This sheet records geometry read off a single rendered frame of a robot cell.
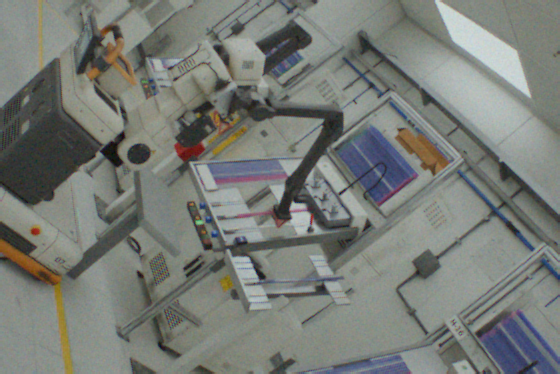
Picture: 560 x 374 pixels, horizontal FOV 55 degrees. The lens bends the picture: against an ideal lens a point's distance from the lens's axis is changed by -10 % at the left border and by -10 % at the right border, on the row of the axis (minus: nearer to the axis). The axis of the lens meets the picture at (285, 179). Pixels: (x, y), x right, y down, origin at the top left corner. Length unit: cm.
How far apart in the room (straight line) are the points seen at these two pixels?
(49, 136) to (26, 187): 25
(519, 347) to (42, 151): 203
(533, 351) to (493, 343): 18
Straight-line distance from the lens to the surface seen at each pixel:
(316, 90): 428
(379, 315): 453
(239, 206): 303
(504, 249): 444
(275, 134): 433
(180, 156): 364
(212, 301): 310
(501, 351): 251
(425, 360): 258
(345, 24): 624
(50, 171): 232
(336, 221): 300
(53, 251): 251
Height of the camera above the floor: 134
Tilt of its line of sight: 5 degrees down
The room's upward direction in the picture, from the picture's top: 53 degrees clockwise
